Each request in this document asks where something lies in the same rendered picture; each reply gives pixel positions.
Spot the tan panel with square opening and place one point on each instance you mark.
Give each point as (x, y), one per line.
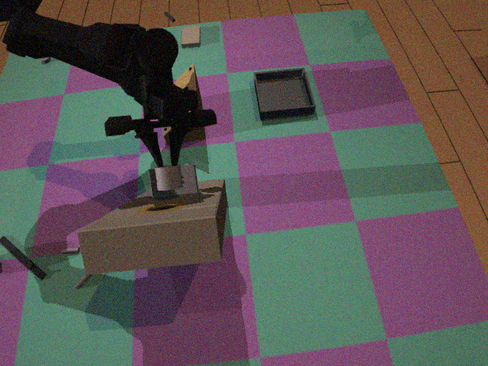
(147, 232)

